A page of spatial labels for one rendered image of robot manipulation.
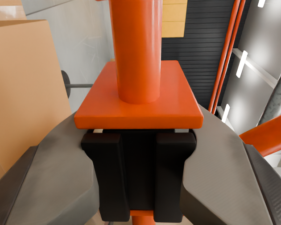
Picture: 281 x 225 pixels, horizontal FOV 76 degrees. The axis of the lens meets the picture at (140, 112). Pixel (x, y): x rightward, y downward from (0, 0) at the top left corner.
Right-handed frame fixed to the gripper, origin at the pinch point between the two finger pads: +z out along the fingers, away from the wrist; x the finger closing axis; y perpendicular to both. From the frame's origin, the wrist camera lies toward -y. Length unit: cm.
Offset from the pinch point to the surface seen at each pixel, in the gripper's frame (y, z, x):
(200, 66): 365, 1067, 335
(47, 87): 5.2, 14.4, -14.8
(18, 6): -4, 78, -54
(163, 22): 80, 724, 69
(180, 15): 57, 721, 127
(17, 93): 3.1, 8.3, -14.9
